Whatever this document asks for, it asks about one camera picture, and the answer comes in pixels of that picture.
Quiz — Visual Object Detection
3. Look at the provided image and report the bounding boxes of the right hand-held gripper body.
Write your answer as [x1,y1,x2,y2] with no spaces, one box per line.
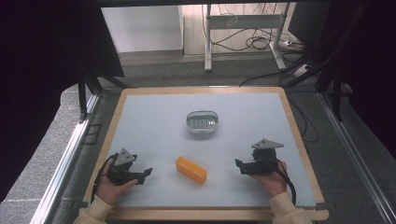
[244,138,285,176]

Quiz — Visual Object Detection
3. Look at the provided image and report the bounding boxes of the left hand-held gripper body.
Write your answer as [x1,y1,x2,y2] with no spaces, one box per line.
[106,147,138,187]

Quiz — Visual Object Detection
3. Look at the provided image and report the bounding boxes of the orange soap bar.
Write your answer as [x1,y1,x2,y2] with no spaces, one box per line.
[175,155,208,186]

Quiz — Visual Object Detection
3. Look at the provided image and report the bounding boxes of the clear soap dish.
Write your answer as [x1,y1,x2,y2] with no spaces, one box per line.
[185,109,219,134]

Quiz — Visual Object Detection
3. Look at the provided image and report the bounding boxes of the person's left hand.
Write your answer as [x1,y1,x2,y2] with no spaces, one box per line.
[95,160,139,206]

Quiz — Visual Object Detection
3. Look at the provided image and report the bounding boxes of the person's right hand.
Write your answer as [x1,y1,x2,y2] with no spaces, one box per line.
[250,160,288,199]

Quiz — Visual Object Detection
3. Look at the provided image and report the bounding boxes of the light blue table mat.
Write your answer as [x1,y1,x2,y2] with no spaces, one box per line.
[109,91,318,209]

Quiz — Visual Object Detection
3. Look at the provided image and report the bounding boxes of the black metal stand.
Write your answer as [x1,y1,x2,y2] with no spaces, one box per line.
[281,3,372,122]
[77,63,129,123]

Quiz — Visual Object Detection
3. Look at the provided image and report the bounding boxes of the white power strip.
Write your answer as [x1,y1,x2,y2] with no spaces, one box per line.
[292,63,311,78]

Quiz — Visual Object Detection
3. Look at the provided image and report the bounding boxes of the black curtain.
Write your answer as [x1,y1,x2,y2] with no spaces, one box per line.
[0,0,125,203]
[288,0,396,160]

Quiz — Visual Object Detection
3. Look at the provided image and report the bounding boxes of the white panel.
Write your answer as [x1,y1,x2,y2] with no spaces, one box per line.
[100,5,185,54]

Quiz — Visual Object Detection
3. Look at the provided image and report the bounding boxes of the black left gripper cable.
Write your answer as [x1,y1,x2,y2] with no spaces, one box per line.
[90,152,120,203]

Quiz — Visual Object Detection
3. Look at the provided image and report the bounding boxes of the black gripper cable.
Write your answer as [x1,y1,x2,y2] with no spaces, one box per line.
[90,152,120,203]
[264,157,297,206]

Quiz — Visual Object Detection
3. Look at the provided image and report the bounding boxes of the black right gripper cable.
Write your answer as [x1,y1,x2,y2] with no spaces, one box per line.
[264,157,297,206]

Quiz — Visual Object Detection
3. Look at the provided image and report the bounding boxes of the aluminium rail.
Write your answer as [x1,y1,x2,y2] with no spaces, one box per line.
[317,91,396,224]
[29,92,101,224]

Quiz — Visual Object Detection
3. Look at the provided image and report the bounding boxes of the black floor cables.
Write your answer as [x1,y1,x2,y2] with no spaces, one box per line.
[201,3,319,144]

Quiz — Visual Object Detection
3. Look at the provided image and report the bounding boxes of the white metal desk frame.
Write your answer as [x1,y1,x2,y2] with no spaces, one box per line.
[204,3,291,73]

